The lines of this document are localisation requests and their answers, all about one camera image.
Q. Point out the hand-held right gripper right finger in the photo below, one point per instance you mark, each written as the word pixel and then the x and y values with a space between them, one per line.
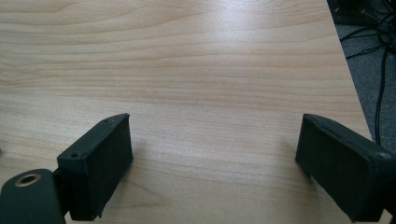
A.
pixel 339 168

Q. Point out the black device on floor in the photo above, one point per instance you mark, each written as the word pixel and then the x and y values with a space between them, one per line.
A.
pixel 351 11

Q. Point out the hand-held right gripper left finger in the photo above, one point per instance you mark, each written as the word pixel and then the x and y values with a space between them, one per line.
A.
pixel 96 168

